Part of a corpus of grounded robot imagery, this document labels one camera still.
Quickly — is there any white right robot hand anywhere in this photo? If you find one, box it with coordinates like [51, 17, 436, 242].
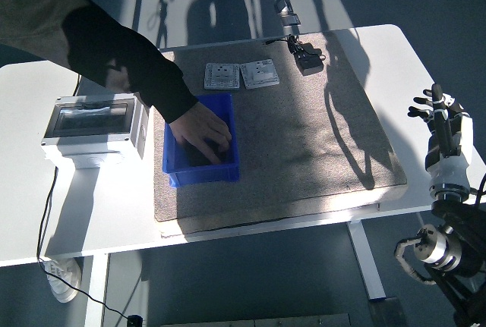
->
[408, 83, 475, 187]

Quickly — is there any person's hand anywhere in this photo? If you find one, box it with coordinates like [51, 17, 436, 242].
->
[168, 101, 234, 165]

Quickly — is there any blue plastic box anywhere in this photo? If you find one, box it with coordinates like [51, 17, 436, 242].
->
[162, 93, 242, 188]

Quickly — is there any white socket panel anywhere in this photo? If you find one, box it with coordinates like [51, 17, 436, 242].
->
[204, 61, 242, 91]
[239, 58, 281, 90]

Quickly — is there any grey-brown mat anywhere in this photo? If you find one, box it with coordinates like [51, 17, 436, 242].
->
[153, 29, 409, 235]

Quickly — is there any black power adapter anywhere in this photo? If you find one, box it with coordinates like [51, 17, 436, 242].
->
[297, 50, 327, 77]

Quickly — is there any white table leg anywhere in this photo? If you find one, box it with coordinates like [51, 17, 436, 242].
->
[84, 253, 111, 327]
[347, 220, 387, 301]

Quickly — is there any dark floor plate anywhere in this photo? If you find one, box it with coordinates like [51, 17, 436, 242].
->
[367, 297, 409, 327]

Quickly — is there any white shoe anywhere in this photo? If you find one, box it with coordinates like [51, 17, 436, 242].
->
[43, 258, 83, 303]

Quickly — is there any white enclosure with clear lid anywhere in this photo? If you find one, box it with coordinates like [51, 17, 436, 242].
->
[40, 91, 151, 171]

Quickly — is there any black adapter cord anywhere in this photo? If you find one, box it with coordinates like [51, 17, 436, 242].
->
[264, 33, 327, 62]

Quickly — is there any silver metal bracket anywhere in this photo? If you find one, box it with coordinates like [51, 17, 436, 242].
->
[273, 0, 301, 28]

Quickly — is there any black power cable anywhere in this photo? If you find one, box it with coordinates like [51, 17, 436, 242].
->
[36, 76, 132, 319]

